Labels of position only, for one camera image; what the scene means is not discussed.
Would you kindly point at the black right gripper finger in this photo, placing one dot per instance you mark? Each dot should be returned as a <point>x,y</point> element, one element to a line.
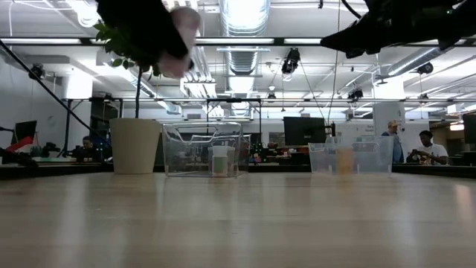
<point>353,39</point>

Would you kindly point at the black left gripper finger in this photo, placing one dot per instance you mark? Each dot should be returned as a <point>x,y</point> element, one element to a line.
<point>171,41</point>

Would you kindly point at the small orange pill bottle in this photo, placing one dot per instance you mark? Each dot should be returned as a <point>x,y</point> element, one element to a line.
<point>344,160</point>

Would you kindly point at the green pill bottle white cap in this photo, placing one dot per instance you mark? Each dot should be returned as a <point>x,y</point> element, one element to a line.
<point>220,163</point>

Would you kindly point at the frosted plastic bin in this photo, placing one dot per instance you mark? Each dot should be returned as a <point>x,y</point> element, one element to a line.
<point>372,160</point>

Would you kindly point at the clear plastic bin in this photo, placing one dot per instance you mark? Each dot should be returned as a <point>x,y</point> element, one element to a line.
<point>178,164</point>

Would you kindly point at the black ceiling spotlight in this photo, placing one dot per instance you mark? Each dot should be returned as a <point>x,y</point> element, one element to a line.
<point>425,67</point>

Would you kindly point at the black computer monitor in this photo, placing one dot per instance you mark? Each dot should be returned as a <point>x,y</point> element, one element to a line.
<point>28,128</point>
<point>469,128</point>
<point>305,130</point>

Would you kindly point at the person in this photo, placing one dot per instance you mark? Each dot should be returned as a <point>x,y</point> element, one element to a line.
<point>393,143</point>
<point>87,149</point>
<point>427,150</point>

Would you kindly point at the green plant in white pot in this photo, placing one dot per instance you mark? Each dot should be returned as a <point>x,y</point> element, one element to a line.
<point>134,149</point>

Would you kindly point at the red flat object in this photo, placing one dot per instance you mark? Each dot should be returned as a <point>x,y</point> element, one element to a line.
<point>20,144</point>

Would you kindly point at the black overhead camera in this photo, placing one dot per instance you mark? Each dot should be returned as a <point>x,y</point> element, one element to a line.
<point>292,61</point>

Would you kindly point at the silver ventilation duct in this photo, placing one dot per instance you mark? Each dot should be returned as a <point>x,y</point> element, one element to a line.
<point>243,15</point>

